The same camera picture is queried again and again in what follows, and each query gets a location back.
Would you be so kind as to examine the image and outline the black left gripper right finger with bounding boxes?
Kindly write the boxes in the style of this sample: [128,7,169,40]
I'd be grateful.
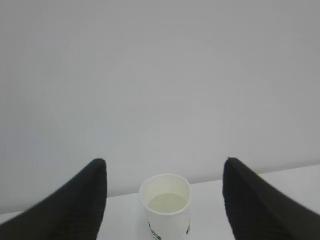
[222,157,320,240]

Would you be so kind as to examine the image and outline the white paper cup green logo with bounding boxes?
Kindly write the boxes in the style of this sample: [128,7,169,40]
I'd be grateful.
[139,173,191,240]

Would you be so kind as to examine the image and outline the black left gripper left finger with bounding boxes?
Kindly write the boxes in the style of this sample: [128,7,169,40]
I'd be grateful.
[0,158,107,240]

